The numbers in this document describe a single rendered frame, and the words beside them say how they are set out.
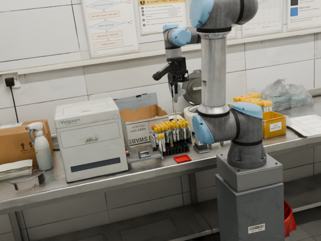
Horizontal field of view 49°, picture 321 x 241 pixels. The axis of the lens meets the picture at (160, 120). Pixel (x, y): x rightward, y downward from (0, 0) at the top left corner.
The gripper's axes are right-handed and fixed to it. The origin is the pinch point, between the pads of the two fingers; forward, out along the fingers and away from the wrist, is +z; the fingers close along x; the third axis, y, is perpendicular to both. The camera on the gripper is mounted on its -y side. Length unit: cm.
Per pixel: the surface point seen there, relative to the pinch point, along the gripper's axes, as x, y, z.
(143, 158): -7.3, -20.7, 22.6
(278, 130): -9, 51, 24
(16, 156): 29, -79, 21
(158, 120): 19.3, -3.3, 14.3
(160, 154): -6.9, -12.2, 22.8
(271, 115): 3, 56, 19
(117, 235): 38, -33, 87
